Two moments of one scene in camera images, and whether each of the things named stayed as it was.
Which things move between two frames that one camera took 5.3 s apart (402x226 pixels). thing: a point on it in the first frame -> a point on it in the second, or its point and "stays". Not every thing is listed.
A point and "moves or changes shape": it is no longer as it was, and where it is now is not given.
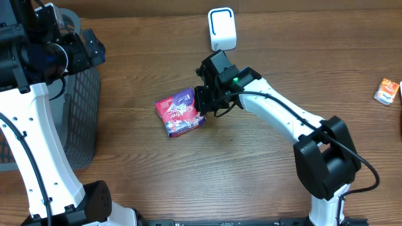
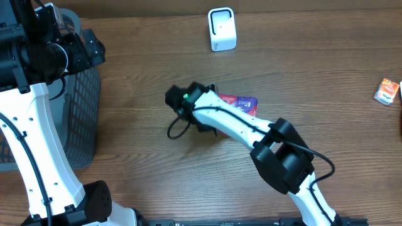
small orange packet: x=386 y=91 stays
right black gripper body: x=207 y=98 -> x=203 y=127
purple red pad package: x=178 y=113 moves or changes shape
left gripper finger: x=96 y=48 stays
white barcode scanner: x=222 y=29 stays
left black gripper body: x=78 y=58 stays
